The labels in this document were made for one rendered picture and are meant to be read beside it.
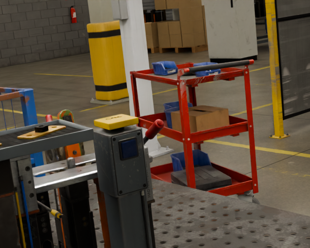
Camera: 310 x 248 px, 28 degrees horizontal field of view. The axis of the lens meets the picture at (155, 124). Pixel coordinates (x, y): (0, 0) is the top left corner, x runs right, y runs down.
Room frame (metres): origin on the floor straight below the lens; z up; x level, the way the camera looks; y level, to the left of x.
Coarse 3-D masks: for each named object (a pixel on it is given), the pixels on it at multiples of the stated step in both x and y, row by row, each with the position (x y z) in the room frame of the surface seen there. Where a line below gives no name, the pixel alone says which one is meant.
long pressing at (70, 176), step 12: (84, 156) 1.47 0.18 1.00; (36, 168) 1.40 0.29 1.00; (48, 168) 1.39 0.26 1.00; (60, 168) 1.38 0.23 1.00; (72, 168) 1.37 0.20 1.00; (84, 168) 1.36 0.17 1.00; (96, 168) 1.34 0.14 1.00; (36, 180) 1.30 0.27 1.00; (48, 180) 1.29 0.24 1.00; (60, 180) 1.27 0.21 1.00; (72, 180) 1.28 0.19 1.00; (84, 180) 1.29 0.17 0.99; (36, 192) 1.24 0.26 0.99
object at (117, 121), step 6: (120, 114) 1.11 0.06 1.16; (96, 120) 1.08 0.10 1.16; (102, 120) 1.07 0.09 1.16; (108, 120) 1.06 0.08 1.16; (114, 120) 1.06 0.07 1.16; (120, 120) 1.05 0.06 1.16; (126, 120) 1.05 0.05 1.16; (132, 120) 1.06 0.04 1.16; (102, 126) 1.05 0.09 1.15; (108, 126) 1.03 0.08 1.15; (114, 126) 1.04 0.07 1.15; (120, 126) 1.04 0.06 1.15
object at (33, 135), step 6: (36, 126) 1.01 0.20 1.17; (42, 126) 1.01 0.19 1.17; (48, 126) 1.05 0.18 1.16; (54, 126) 1.04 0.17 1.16; (60, 126) 1.04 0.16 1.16; (30, 132) 1.01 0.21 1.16; (36, 132) 1.01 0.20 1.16; (42, 132) 1.00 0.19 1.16; (48, 132) 1.00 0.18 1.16; (18, 138) 0.99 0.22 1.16; (24, 138) 0.98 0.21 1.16; (30, 138) 0.97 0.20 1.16
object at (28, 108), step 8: (0, 88) 3.58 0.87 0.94; (8, 88) 3.51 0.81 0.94; (16, 88) 3.47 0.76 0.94; (0, 96) 3.23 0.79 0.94; (8, 96) 3.26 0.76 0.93; (16, 96) 3.29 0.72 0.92; (24, 96) 3.32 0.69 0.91; (32, 96) 3.35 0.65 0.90; (24, 104) 3.34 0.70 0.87; (32, 104) 3.35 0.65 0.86; (24, 112) 3.35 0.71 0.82; (32, 112) 3.34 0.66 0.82; (24, 120) 3.36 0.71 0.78; (32, 120) 3.34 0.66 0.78; (40, 152) 3.35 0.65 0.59; (32, 160) 3.32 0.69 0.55; (40, 160) 3.34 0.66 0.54; (40, 176) 3.33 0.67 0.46
